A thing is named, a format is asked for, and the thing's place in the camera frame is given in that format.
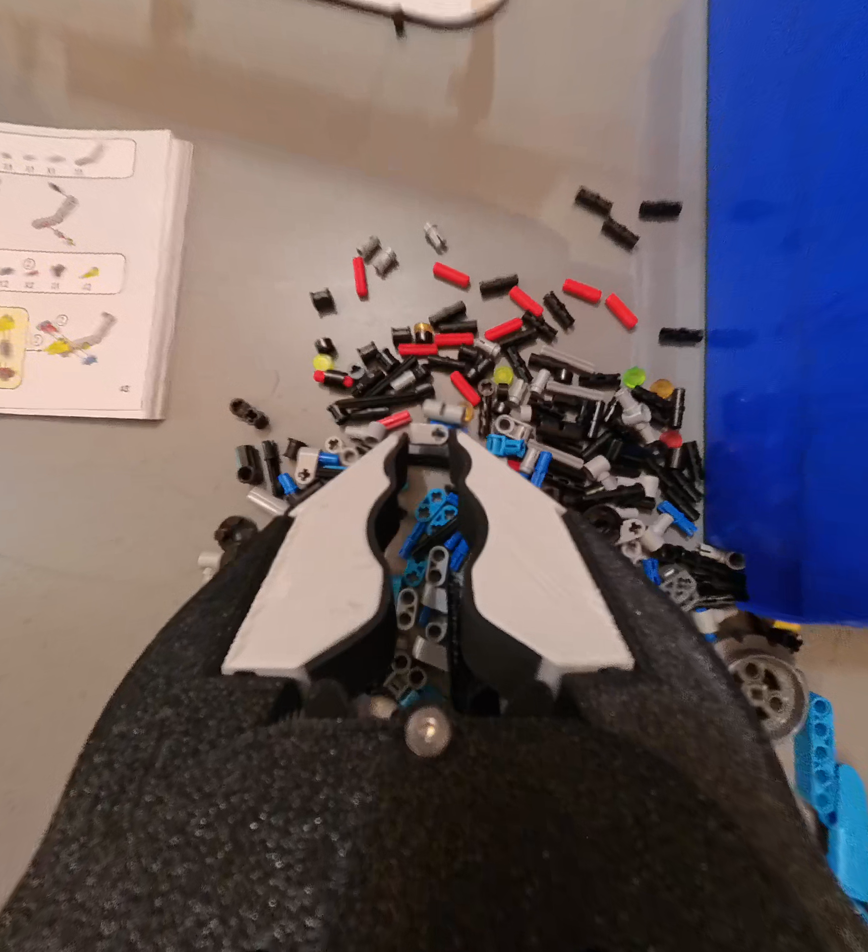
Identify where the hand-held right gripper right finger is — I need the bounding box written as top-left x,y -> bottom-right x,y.
449,431 -> 636,702

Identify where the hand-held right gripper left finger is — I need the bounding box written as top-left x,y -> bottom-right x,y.
222,430 -> 412,681

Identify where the pile of small bricks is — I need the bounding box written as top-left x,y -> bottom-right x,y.
196,186 -> 868,952

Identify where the instruction booklet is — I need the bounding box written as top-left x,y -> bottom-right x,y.
0,115 -> 194,421

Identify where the grey toy wheel hub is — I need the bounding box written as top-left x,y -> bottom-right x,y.
726,653 -> 811,739

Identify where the blue plastic bin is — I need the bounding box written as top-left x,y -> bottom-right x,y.
703,0 -> 868,631

